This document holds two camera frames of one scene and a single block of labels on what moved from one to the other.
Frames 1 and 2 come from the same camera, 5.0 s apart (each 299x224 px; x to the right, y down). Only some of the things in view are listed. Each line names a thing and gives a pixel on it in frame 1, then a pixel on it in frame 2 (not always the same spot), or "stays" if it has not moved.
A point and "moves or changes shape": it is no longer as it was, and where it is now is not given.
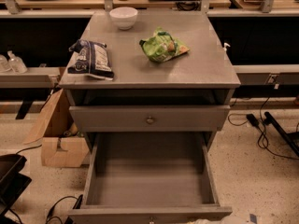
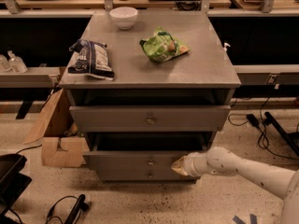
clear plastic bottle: (15, 63) stays
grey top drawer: (149, 118) stays
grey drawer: (149, 177) moves or changes shape
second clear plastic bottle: (5, 65) stays
